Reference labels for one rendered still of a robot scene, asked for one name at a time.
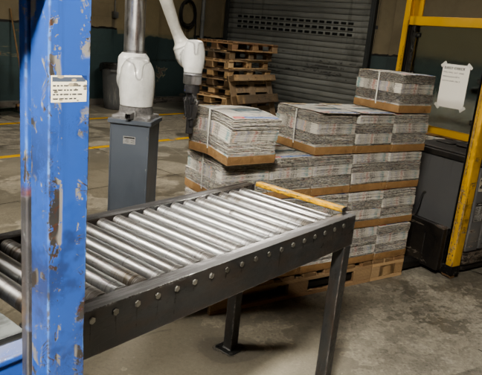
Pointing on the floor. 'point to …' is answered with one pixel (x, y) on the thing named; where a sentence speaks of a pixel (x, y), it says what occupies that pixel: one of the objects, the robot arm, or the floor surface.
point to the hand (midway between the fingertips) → (189, 126)
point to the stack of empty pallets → (217, 79)
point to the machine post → (53, 181)
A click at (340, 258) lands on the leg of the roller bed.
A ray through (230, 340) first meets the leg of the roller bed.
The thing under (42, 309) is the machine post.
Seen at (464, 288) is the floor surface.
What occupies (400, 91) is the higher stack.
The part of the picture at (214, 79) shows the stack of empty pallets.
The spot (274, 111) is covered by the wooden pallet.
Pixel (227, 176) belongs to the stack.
